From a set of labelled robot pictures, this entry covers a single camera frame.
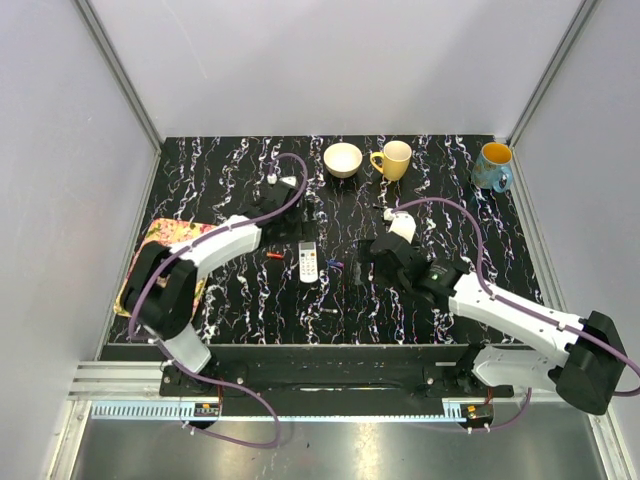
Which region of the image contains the purple cable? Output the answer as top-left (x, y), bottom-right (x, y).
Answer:
top-left (127, 152), bottom-right (309, 449)
top-left (392, 197), bottom-right (640, 435)

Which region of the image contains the blue floral mug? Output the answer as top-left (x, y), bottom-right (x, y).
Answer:
top-left (471, 142), bottom-right (513, 193)

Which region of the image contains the white remote control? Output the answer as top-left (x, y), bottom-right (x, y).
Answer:
top-left (298, 241), bottom-right (319, 284)

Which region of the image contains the yellow mug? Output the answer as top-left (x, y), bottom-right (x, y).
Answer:
top-left (370, 140), bottom-right (412, 181)

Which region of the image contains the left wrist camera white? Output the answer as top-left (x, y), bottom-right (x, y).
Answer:
top-left (267, 173), bottom-right (298, 190)

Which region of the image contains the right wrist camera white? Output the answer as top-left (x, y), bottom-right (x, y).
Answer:
top-left (383, 208), bottom-right (416, 245)

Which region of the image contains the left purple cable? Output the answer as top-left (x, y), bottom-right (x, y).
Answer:
top-left (127, 152), bottom-right (309, 449)

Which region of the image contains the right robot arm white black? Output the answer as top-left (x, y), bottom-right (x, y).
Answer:
top-left (357, 232), bottom-right (626, 415)

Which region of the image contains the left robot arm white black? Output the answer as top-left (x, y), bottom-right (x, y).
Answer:
top-left (114, 182), bottom-right (313, 378)

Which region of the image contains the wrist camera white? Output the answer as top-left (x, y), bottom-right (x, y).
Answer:
top-left (267, 173), bottom-right (298, 190)
top-left (383, 208), bottom-right (416, 245)

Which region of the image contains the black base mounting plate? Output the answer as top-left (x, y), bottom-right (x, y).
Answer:
top-left (159, 362), bottom-right (516, 401)

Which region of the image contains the cream ceramic bowl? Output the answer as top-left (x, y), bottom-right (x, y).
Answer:
top-left (323, 142), bottom-right (363, 179)

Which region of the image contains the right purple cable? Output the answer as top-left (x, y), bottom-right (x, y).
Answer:
top-left (392, 197), bottom-right (640, 435)

